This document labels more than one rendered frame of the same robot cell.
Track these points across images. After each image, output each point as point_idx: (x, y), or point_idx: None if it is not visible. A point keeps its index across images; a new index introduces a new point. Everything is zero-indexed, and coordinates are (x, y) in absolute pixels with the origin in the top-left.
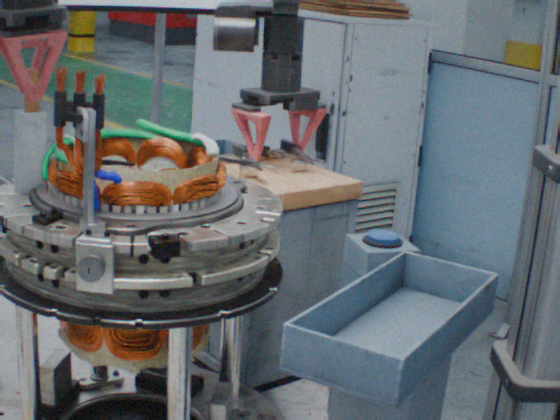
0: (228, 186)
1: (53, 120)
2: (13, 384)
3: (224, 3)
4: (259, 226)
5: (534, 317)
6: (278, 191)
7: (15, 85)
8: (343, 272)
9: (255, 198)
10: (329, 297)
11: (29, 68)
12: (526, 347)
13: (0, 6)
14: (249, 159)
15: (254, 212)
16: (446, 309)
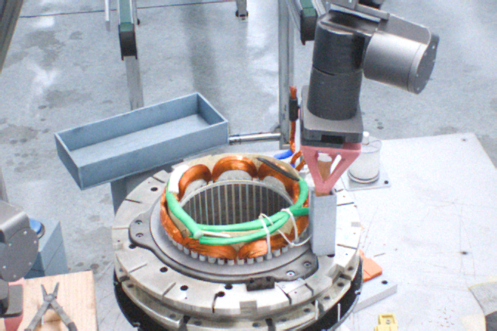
0: (156, 210)
1: None
2: None
3: (6, 217)
4: (181, 163)
5: (2, 176)
6: (58, 280)
7: None
8: (47, 275)
9: (143, 203)
10: (183, 134)
11: (325, 159)
12: (5, 197)
13: (356, 117)
14: (46, 308)
15: (166, 182)
16: (85, 161)
